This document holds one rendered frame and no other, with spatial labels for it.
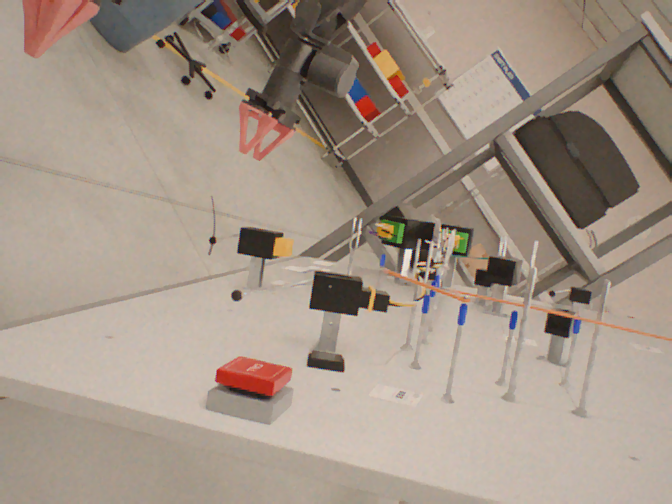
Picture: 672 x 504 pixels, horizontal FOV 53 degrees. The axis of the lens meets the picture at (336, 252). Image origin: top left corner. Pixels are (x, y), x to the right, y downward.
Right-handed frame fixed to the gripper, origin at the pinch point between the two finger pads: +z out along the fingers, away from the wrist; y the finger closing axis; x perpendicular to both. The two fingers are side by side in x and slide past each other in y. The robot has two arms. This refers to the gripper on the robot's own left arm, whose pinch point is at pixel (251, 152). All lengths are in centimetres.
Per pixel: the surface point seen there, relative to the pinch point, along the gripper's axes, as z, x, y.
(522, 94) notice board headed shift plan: -200, 92, 723
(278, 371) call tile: 14, -38, -50
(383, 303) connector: 7.9, -38.1, -27.5
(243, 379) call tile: 15, -37, -53
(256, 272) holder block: 17.2, -10.9, -0.5
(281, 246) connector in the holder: 11.3, -13.2, -1.7
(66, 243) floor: 62, 103, 99
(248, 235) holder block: 12.2, -7.6, -2.7
